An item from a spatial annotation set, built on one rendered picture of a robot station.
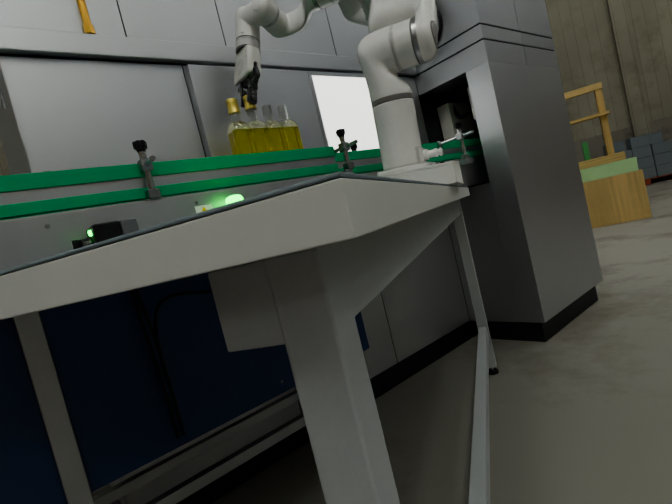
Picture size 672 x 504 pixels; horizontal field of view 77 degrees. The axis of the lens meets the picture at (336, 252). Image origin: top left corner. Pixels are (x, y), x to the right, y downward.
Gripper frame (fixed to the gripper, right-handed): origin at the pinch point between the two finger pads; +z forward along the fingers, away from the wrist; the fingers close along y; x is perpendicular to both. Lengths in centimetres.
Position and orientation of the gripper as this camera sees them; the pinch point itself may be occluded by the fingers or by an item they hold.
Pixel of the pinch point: (248, 99)
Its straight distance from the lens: 140.5
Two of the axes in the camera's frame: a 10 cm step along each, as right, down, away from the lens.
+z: 0.4, 9.9, -1.0
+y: 6.0, -1.0, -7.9
